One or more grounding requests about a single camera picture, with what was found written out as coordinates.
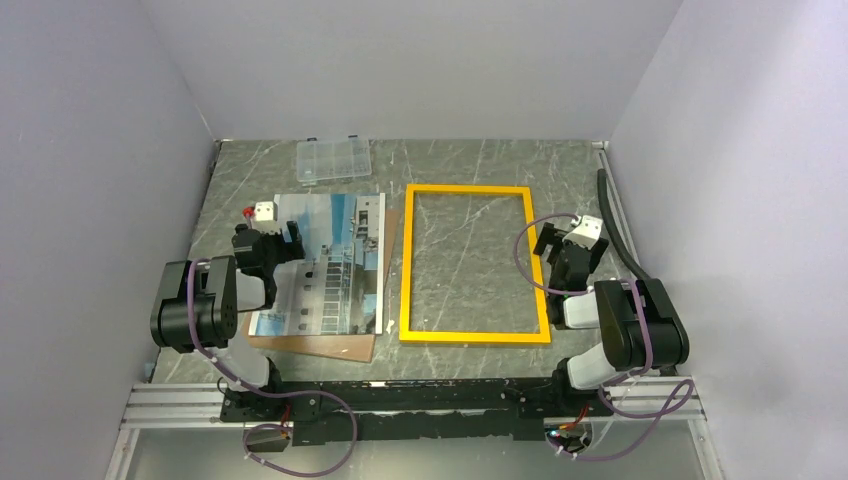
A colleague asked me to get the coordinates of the yellow wooden picture frame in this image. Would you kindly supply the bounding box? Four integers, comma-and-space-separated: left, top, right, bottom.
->
398, 184, 551, 346

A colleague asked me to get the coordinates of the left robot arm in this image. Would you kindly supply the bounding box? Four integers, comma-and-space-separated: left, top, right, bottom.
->
150, 221, 305, 420

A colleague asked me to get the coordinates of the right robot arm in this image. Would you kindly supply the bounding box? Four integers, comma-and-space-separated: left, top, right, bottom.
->
533, 217, 690, 415

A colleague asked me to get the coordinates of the building photo print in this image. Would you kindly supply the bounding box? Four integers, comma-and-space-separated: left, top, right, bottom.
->
248, 193, 386, 337

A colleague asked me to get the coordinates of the clear plastic organizer box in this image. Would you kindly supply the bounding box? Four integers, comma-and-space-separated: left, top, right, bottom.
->
295, 136, 372, 184

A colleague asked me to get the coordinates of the brown backing board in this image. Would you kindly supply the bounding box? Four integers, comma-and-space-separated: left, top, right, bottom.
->
241, 209, 400, 363

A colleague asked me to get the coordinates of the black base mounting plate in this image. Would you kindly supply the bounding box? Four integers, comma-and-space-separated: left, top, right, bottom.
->
219, 377, 611, 446

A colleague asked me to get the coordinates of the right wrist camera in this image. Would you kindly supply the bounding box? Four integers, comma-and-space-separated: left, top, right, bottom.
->
565, 215, 603, 250

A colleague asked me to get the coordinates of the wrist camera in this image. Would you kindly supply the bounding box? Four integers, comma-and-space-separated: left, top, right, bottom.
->
242, 201, 281, 234
565, 215, 603, 250

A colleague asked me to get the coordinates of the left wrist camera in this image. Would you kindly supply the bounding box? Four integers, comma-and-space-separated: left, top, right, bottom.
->
242, 201, 281, 234

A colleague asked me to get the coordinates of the black corrugated hose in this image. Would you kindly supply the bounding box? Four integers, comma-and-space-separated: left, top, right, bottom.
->
596, 168, 654, 282

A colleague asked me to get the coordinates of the aluminium rail frame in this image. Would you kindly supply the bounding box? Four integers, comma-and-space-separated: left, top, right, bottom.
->
104, 376, 725, 480

